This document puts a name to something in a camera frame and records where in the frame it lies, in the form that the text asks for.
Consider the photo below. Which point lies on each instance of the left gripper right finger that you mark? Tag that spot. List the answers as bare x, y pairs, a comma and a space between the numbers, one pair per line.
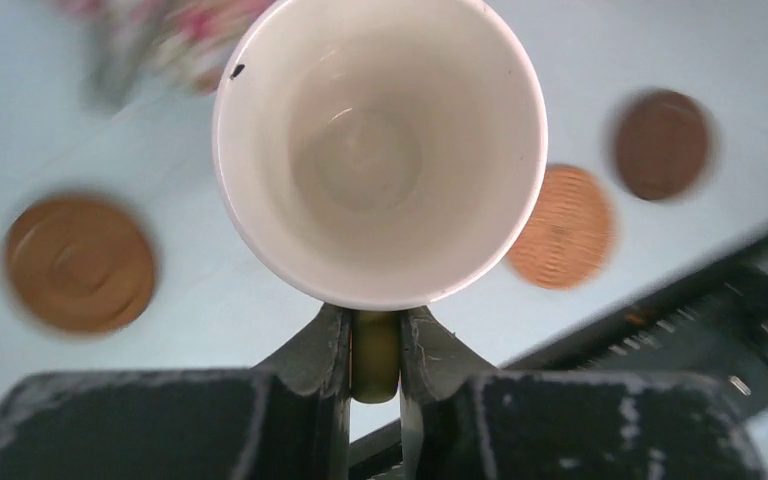
463, 418

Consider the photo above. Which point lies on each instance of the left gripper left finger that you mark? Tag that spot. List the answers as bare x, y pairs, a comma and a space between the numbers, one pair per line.
286, 418

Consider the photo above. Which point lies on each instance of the woven rattan coaster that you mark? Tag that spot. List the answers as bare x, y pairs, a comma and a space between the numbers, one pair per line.
570, 234

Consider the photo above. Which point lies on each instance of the light brown wooden coaster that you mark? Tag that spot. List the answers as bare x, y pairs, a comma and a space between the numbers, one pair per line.
80, 263

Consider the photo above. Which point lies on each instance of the yellow mug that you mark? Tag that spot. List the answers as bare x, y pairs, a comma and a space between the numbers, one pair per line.
379, 155

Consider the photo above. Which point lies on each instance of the dark brown wooden coaster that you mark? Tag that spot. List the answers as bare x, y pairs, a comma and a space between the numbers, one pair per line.
662, 144

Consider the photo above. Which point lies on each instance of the floral rectangular tray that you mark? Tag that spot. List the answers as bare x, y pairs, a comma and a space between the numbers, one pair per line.
186, 42

